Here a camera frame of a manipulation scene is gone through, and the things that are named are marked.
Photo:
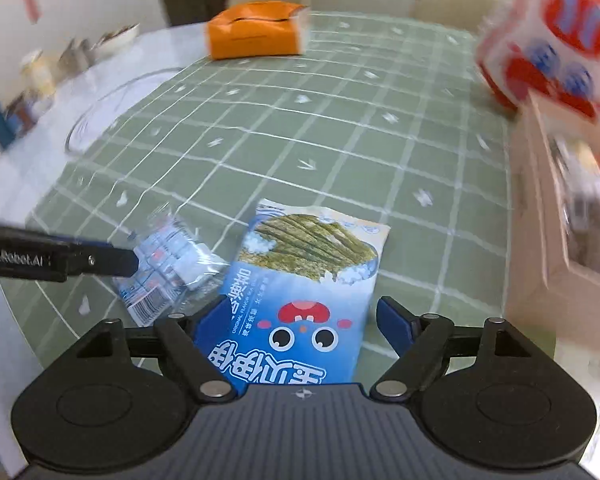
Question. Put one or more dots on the green checked tablecloth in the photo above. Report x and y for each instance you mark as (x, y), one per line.
(305, 135)

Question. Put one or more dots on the pink cardboard box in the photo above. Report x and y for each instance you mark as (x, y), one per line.
(540, 240)

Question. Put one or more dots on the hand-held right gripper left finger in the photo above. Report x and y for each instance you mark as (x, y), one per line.
(207, 320)

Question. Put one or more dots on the white plate with snacks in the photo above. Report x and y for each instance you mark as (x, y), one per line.
(115, 40)

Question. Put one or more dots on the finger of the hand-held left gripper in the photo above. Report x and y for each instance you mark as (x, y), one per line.
(102, 261)

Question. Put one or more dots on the clear blue-print snack packet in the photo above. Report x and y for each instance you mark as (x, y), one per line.
(172, 265)

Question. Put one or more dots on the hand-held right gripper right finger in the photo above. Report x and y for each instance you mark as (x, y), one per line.
(394, 325)

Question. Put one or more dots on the clear glass bowl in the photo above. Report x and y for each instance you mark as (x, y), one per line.
(115, 110)

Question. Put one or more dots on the red white rabbit snack bag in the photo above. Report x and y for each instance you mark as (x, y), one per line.
(555, 40)

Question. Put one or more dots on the orange tissue box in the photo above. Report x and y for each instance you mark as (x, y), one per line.
(252, 32)

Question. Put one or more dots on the blue seaweed snack packet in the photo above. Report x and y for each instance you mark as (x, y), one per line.
(300, 280)

